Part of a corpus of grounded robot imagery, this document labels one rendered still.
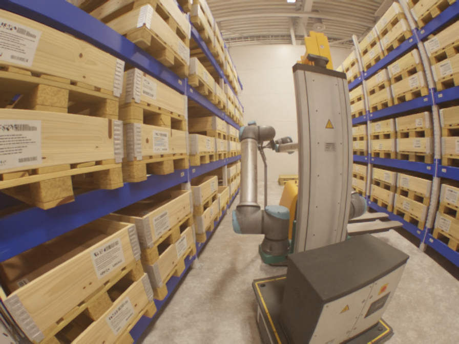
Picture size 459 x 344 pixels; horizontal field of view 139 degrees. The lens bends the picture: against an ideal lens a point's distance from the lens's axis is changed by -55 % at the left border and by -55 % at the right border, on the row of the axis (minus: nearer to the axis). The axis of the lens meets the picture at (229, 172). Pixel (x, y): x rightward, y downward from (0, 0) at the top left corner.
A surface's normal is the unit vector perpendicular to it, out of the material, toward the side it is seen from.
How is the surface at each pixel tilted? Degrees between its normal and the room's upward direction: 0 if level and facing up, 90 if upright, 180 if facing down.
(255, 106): 90
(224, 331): 0
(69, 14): 90
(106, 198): 90
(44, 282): 90
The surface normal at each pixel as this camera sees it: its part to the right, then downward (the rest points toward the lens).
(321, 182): 0.12, 0.11
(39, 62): 0.98, -0.01
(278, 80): -0.18, 0.12
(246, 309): -0.04, -0.99
